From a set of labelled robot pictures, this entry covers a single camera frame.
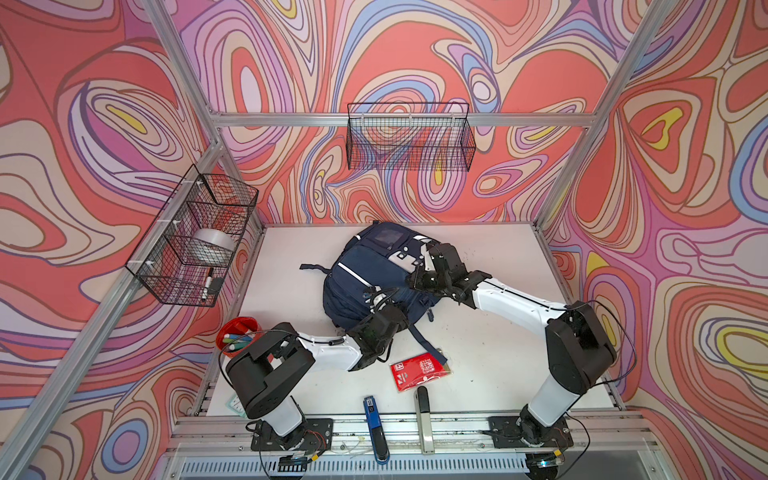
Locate red cup with markers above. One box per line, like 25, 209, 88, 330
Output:
215, 316, 263, 358

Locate blue stapler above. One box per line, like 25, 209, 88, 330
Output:
363, 396, 390, 465

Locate white tape roll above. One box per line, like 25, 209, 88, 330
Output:
188, 228, 236, 267

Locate left wire basket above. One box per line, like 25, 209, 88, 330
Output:
125, 166, 259, 307

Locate wire basket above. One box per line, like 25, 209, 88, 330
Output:
346, 100, 476, 172
125, 166, 259, 307

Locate back wire basket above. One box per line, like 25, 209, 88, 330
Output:
346, 100, 476, 172

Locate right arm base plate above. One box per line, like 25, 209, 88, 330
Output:
480, 416, 574, 451

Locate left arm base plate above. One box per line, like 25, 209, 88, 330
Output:
246, 418, 334, 454

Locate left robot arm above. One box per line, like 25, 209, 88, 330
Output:
224, 296, 409, 438

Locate marker in basket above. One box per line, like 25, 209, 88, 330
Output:
201, 267, 214, 302

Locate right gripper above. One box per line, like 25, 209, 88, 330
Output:
403, 266, 449, 295

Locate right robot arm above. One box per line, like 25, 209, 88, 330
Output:
407, 241, 618, 434

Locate navy blue backpack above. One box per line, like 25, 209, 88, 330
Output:
299, 221, 448, 365

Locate red packet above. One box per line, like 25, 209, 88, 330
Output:
390, 353, 451, 392

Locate black beige stapler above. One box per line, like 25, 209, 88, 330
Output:
415, 385, 435, 455

